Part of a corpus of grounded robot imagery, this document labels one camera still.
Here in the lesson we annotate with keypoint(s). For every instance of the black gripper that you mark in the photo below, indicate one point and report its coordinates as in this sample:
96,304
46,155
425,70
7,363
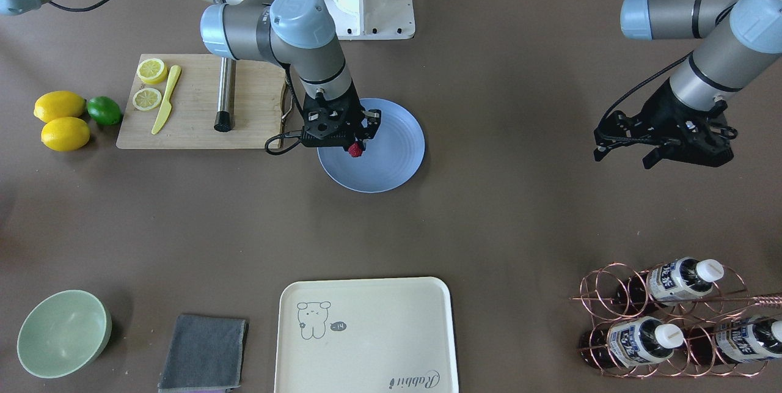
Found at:
661,113
372,122

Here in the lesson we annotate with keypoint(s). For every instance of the dark tea bottle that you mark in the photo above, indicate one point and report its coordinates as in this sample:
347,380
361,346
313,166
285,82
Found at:
666,285
756,338
631,343

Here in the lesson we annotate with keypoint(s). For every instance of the wooden cutting board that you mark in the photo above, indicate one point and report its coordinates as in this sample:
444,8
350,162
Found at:
256,113

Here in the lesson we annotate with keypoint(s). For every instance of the yellow plastic knife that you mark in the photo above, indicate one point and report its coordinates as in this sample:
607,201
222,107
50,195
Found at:
165,107

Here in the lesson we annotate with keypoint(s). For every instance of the blue plastic plate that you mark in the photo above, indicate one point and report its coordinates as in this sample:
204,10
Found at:
390,159

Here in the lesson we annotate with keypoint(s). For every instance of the lemon half near knife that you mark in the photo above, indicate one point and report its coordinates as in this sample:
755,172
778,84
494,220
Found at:
146,99

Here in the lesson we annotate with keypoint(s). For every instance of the lemon half board edge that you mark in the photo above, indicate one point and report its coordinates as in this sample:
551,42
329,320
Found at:
152,71

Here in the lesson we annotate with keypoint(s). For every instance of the copper wire bottle rack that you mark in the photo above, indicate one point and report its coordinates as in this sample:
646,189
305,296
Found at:
603,293

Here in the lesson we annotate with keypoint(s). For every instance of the whole yellow lemon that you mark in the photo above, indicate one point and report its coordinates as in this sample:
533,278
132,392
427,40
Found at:
59,104
65,134

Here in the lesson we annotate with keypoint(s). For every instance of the cream rabbit tray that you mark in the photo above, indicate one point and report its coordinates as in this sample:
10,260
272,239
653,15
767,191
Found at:
366,335

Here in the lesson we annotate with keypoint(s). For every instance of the red strawberry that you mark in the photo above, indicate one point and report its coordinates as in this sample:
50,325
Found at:
356,149

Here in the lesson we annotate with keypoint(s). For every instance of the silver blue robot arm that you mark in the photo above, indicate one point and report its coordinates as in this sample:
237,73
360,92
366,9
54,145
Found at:
739,40
297,35

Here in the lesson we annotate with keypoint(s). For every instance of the grey folded cloth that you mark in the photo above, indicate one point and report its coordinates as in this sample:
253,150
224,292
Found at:
205,355

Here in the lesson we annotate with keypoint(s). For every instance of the green lime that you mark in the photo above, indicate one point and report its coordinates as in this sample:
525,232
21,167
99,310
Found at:
104,111

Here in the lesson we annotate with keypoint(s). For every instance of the green bowl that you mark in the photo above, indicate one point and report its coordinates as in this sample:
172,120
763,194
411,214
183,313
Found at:
63,333

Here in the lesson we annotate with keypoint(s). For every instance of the steel muddler black tip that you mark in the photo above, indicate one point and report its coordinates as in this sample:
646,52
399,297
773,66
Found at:
224,117

